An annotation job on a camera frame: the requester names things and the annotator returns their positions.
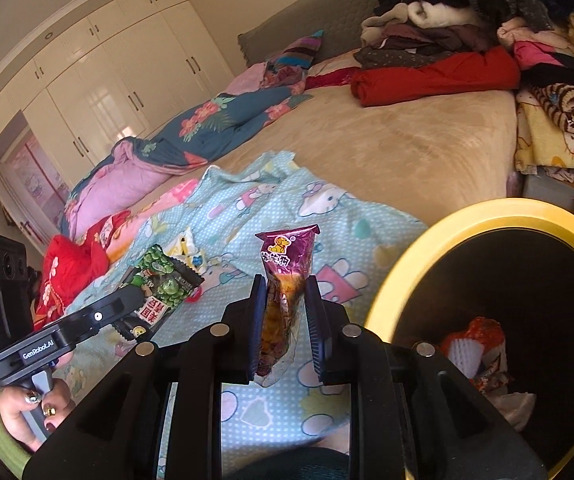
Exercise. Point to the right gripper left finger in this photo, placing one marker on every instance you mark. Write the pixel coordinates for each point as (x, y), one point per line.
(159, 395)

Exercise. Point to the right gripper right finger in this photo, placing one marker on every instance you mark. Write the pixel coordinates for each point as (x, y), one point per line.
(413, 415)

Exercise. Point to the green pea snack bag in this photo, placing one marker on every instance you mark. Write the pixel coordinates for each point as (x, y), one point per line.
(166, 283)

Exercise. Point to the purple snack bag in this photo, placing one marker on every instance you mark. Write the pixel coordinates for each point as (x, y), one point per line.
(284, 299)

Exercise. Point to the yellow rimmed black trash bin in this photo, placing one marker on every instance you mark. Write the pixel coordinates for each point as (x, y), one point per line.
(511, 260)

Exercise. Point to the left hand painted nails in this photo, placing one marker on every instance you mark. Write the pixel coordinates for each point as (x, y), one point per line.
(29, 417)

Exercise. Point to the orange red plastic bag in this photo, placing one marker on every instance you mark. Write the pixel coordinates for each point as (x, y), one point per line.
(492, 374)

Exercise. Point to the red garment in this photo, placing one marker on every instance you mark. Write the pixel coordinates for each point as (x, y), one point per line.
(70, 266)

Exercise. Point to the red candy wrapper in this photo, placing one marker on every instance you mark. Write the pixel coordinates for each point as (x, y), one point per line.
(195, 295)

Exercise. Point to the pink cartoon blanket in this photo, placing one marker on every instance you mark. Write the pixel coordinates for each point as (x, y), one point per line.
(125, 234)

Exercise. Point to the yellow white crumpled wrapper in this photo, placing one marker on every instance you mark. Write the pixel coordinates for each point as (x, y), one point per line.
(185, 249)

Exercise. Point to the blue floral pink quilt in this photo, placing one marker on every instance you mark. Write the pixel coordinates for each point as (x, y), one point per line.
(193, 139)

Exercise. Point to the beige bed sheet mattress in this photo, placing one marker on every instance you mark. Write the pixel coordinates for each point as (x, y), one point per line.
(428, 157)

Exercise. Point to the yellow cartoon blanket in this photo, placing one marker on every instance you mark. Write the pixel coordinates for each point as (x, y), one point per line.
(540, 143)

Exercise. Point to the white built-in wardrobe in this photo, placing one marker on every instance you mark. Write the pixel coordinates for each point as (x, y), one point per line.
(126, 69)

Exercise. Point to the red folded jacket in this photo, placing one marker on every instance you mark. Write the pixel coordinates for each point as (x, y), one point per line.
(465, 72)

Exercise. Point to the striped colourful pillow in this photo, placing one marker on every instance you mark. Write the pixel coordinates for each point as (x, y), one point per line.
(289, 66)

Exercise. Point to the grey padded headboard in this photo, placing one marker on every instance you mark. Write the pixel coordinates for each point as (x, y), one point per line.
(338, 20)

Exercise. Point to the pile of dark clothes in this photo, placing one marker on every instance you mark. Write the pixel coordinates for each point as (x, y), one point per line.
(416, 33)

